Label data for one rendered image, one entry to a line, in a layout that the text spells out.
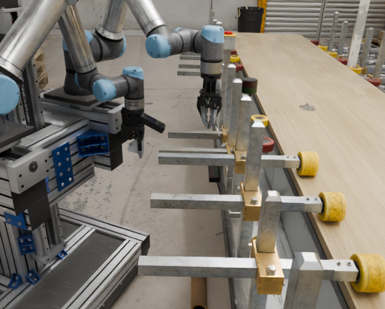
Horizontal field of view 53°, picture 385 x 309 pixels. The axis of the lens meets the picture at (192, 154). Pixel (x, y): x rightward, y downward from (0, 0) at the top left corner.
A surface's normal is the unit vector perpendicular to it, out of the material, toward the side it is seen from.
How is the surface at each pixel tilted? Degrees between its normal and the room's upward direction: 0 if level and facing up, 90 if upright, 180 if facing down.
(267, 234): 90
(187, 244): 0
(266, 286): 90
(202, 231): 0
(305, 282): 90
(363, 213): 0
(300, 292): 90
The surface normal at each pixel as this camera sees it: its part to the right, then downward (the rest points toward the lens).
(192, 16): 0.11, 0.45
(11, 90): 0.66, 0.43
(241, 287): 0.03, -0.89
